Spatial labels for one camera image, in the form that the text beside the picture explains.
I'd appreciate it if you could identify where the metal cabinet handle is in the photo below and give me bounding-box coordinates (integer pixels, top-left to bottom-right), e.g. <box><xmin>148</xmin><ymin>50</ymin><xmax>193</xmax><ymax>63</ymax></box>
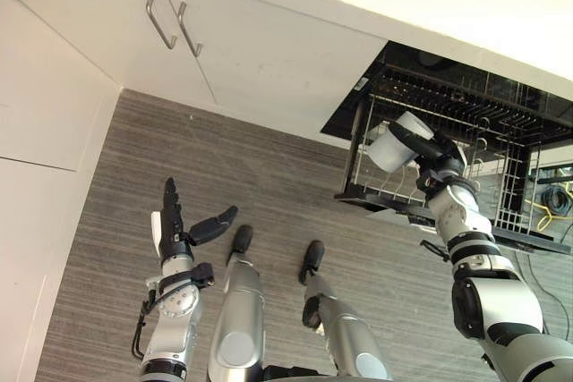
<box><xmin>176</xmin><ymin>1</ymin><xmax>204</xmax><ymax>58</ymax></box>
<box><xmin>144</xmin><ymin>0</ymin><xmax>178</xmax><ymax>50</ymax></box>

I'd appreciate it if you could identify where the wire dishwasher rack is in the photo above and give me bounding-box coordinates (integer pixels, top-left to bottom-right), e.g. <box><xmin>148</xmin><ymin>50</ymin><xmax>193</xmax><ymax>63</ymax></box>
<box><xmin>344</xmin><ymin>92</ymin><xmax>540</xmax><ymax>240</ymax></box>

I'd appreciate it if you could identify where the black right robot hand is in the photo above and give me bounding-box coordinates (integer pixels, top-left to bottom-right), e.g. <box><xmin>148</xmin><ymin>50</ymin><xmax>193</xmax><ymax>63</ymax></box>
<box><xmin>391</xmin><ymin>123</ymin><xmax>467</xmax><ymax>169</ymax></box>

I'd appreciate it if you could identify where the black dishwasher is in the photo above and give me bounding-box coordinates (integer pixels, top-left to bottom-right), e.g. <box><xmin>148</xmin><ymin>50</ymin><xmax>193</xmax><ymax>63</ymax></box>
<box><xmin>320</xmin><ymin>40</ymin><xmax>573</xmax><ymax>258</ymax></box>

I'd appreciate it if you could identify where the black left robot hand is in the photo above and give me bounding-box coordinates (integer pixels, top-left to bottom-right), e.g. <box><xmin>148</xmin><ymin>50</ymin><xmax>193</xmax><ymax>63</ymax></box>
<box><xmin>150</xmin><ymin>177</ymin><xmax>239</xmax><ymax>263</ymax></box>

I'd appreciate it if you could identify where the white cabinet door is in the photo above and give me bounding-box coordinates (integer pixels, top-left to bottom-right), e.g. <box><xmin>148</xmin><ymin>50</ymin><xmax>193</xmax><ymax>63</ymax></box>
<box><xmin>0</xmin><ymin>0</ymin><xmax>217</xmax><ymax>108</ymax></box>
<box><xmin>157</xmin><ymin>0</ymin><xmax>389</xmax><ymax>136</ymax></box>

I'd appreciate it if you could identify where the silver left robot leg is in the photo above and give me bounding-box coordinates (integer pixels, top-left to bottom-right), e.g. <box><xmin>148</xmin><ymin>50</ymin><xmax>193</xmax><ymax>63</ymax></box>
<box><xmin>207</xmin><ymin>225</ymin><xmax>266</xmax><ymax>382</ymax></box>

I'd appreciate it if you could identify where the silver right robot leg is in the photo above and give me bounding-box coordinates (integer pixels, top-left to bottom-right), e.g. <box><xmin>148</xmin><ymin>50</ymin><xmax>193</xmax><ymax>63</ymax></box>
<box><xmin>298</xmin><ymin>240</ymin><xmax>394</xmax><ymax>382</ymax></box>

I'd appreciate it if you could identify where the black robot waist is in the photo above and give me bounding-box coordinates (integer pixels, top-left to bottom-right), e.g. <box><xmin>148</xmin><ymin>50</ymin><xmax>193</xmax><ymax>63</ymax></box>
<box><xmin>261</xmin><ymin>364</ymin><xmax>326</xmax><ymax>382</ymax></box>

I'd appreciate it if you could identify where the white cabinet side panel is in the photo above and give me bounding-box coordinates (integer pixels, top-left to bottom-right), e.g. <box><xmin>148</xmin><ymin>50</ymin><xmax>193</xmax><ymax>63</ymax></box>
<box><xmin>0</xmin><ymin>156</ymin><xmax>103</xmax><ymax>382</ymax></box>
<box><xmin>0</xmin><ymin>0</ymin><xmax>123</xmax><ymax>173</ymax></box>

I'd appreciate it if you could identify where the yellow cable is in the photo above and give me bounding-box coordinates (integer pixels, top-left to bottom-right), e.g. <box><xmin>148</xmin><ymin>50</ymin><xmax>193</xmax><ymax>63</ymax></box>
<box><xmin>524</xmin><ymin>175</ymin><xmax>573</xmax><ymax>233</ymax></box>

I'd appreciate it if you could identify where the white cup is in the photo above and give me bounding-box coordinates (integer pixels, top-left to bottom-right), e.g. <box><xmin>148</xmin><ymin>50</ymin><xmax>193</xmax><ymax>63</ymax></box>
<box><xmin>370</xmin><ymin>111</ymin><xmax>436</xmax><ymax>174</ymax></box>

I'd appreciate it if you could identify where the silver robot leg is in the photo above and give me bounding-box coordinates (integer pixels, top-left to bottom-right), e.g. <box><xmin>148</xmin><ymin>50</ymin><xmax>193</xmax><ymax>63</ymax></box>
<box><xmin>207</xmin><ymin>225</ymin><xmax>266</xmax><ymax>382</ymax></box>
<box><xmin>298</xmin><ymin>240</ymin><xmax>394</xmax><ymax>382</ymax></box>

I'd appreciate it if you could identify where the black floor cable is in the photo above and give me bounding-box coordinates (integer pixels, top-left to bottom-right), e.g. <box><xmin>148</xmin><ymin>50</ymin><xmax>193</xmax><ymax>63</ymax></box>
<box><xmin>513</xmin><ymin>250</ymin><xmax>573</xmax><ymax>339</ymax></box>

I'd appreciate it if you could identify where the black coiled cable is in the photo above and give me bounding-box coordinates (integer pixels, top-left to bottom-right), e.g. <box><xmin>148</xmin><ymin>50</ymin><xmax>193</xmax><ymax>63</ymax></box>
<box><xmin>540</xmin><ymin>184</ymin><xmax>570</xmax><ymax>218</ymax></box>

